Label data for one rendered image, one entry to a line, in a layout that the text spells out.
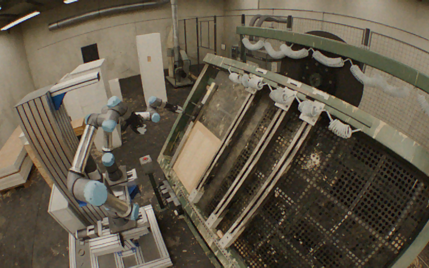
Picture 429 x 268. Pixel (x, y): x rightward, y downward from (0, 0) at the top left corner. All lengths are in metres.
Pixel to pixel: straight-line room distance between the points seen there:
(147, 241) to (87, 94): 2.63
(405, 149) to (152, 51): 4.93
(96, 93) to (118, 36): 5.95
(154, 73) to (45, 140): 4.15
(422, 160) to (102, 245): 1.99
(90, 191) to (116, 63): 8.70
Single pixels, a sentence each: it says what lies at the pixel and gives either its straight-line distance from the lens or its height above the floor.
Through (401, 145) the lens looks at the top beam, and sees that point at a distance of 1.01.
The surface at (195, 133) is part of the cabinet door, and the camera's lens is 1.74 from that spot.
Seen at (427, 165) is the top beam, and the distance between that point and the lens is 1.03.
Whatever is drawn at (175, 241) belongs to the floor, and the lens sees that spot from 2.45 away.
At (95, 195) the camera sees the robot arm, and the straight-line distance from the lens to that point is 0.92.
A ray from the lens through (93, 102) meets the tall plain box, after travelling 3.66.
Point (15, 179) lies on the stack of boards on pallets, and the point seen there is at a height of 0.28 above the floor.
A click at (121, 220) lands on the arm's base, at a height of 1.09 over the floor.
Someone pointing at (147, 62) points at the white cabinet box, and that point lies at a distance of 4.99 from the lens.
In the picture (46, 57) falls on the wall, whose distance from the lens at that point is 10.07.
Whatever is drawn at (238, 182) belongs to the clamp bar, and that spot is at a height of 1.27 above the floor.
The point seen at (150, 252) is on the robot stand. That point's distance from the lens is 2.24.
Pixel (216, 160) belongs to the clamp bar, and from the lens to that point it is 1.39.
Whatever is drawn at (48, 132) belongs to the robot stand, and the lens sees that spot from 1.22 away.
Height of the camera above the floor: 2.23
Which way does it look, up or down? 34 degrees down
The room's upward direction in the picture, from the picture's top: 1 degrees counter-clockwise
